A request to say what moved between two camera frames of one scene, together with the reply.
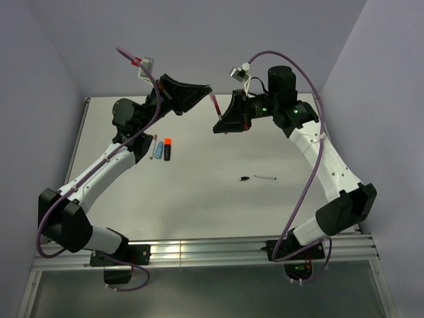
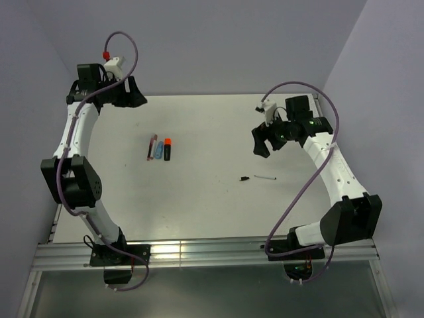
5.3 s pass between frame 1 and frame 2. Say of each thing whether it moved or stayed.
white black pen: stayed
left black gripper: moved
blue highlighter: stayed
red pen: moved
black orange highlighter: stayed
